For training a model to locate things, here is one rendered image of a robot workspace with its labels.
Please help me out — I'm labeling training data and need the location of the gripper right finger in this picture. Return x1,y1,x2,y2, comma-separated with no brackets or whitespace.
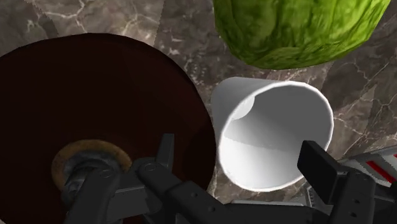
296,140,397,224

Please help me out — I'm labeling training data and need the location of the white cup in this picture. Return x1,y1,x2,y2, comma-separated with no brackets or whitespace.
211,76,335,192

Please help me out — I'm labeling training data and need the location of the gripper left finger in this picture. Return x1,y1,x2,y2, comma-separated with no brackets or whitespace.
63,133,232,224

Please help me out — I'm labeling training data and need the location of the dark red bowl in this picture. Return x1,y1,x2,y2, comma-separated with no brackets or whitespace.
0,32,217,224

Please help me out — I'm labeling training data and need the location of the grey box with red stripe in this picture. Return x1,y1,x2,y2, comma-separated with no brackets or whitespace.
305,145,397,207

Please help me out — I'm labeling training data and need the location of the green lettuce head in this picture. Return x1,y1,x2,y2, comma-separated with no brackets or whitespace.
212,0,392,70

